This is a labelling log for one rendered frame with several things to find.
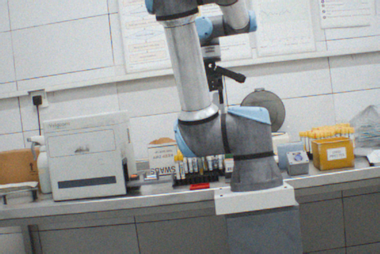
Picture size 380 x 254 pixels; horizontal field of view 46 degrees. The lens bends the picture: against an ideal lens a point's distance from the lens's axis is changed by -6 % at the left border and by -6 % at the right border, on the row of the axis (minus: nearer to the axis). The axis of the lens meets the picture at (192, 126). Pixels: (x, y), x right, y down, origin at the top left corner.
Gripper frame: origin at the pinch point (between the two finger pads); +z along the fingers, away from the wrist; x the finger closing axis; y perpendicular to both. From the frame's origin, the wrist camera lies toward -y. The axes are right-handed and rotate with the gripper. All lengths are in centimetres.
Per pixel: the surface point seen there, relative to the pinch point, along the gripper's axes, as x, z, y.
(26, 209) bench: 14, 25, 74
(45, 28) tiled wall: -54, -52, 84
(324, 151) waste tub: 3.4, 17.6, -34.3
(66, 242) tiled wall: -54, 58, 89
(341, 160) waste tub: 3.3, 21.6, -40.3
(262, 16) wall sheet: -57, -42, -24
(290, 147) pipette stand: -5.9, 15.5, -23.2
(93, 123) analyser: 8.6, -2.5, 45.6
